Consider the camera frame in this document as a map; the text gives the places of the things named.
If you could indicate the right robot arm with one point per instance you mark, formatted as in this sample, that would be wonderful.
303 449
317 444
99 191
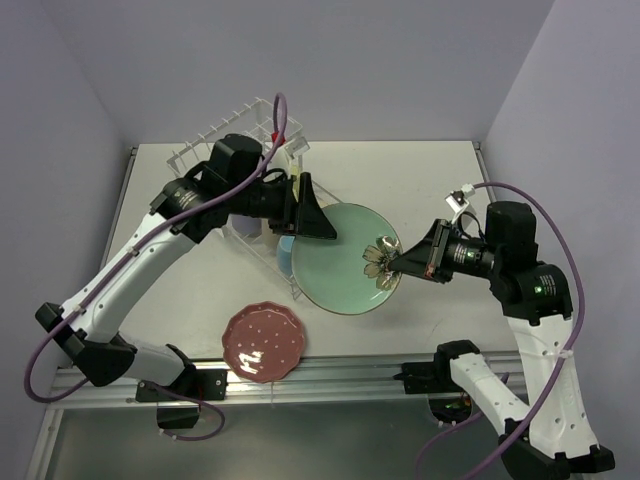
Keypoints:
548 436

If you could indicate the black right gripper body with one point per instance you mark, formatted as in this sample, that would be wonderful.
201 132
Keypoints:
464 253

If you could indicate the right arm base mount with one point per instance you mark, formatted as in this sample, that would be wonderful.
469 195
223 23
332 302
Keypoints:
434 377

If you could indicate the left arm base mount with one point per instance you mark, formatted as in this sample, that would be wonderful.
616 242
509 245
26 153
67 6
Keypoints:
180 405

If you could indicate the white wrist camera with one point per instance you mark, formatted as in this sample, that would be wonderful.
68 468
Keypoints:
458 200
296 147

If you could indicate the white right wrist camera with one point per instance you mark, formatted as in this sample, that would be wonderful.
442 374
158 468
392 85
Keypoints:
458 200

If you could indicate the pink polka dot plate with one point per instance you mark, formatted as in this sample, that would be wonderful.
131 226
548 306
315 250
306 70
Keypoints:
263 342

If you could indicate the mint green floral plate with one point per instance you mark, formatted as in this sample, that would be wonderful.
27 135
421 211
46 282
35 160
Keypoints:
349 275

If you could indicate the light blue mug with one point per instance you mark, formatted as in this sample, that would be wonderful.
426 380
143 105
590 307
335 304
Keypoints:
284 255

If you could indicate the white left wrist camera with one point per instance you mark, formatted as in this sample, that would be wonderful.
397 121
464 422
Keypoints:
296 147

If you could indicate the lavender cup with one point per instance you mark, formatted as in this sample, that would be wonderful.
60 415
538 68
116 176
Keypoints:
246 226

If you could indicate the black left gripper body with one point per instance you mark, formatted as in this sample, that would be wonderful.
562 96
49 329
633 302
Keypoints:
274 203

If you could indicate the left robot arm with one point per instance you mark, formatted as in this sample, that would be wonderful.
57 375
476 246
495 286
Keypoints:
87 326

